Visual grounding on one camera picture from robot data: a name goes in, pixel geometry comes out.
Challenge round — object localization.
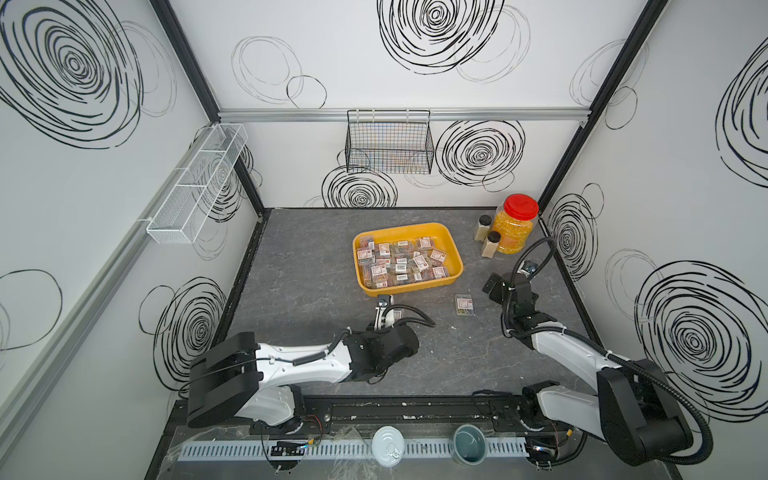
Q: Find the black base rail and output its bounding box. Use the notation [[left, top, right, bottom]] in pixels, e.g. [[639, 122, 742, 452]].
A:
[[185, 392, 599, 437]]

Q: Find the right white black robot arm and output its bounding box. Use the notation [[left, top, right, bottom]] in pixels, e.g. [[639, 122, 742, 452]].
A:
[[482, 273, 714, 466]]

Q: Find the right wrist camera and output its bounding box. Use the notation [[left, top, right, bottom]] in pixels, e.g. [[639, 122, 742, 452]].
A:
[[518, 260, 539, 278]]

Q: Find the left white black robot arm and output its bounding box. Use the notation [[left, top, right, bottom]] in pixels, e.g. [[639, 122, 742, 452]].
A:
[[186, 304, 436, 428]]

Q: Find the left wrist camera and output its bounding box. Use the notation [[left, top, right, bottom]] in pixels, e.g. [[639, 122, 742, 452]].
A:
[[373, 294, 394, 330]]

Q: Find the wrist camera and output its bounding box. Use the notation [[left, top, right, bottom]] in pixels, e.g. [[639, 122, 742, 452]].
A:
[[518, 260, 539, 278], [373, 294, 394, 330]]

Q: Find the yellow plastic storage tray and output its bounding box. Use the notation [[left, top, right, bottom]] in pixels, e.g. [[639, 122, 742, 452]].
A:
[[352, 223, 464, 297]]

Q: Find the black cap spice bottle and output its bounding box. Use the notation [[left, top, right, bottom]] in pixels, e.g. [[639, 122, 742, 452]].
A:
[[481, 231, 501, 258], [474, 214, 493, 242]]

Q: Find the black wire wall basket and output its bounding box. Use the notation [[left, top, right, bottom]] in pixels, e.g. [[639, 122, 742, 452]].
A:
[[344, 109, 435, 175]]

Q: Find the grey green cup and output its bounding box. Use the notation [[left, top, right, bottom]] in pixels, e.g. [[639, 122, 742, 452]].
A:
[[452, 424, 488, 466]]

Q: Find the rear black cap spice bottle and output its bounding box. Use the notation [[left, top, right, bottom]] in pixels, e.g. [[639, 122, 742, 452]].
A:
[[474, 214, 493, 242]]

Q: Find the red lid corn jar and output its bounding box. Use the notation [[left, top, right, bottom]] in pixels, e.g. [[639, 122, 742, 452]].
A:
[[492, 194, 539, 254]]

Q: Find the front black cap spice bottle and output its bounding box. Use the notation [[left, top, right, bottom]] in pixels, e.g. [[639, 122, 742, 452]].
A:
[[481, 231, 501, 258]]

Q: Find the white slotted cable duct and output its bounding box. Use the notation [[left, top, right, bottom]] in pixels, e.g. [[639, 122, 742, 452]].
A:
[[177, 436, 532, 463]]

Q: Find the clear paper clip box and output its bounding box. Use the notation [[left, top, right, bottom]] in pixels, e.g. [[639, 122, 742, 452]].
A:
[[454, 294, 475, 316]]

